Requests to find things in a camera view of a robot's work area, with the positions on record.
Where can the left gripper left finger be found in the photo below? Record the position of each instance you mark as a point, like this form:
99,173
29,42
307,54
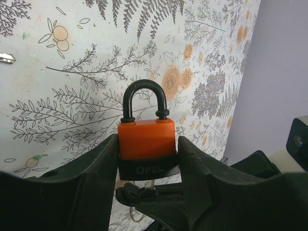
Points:
75,197

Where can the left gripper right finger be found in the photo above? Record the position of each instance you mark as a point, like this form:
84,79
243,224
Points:
221,198

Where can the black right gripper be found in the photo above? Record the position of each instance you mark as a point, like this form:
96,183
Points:
166,206

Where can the black-headed key bunch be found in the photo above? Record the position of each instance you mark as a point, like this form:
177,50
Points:
128,193

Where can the orange black padlock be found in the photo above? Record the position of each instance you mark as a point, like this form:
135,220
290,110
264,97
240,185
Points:
147,148

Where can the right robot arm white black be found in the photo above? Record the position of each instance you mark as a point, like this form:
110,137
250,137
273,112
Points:
292,159

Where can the floral patterned table mat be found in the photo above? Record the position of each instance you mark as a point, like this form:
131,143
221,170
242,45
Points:
71,61

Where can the brass silver padlock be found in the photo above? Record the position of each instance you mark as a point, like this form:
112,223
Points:
7,58

